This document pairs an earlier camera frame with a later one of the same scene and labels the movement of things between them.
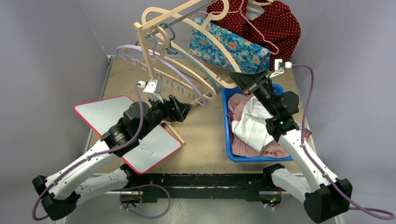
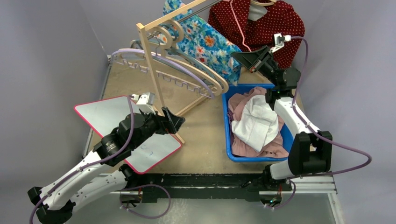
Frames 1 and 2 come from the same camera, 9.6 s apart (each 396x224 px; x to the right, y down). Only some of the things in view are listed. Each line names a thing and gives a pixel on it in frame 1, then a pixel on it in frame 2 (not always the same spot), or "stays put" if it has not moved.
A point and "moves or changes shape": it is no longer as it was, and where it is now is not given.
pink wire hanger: (241, 11) to (240, 27)
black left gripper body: (170, 115) to (163, 127)
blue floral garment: (251, 57) moves or changes shape
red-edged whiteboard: (156, 146) stays put
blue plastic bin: (226, 91) stays put
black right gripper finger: (260, 77) to (264, 55)
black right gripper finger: (244, 80) to (247, 59)
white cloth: (252, 126) stays put
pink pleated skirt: (239, 147) stays put
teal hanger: (172, 51) moves or changes shape
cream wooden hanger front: (225, 71) to (164, 61)
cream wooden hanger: (199, 74) to (176, 31)
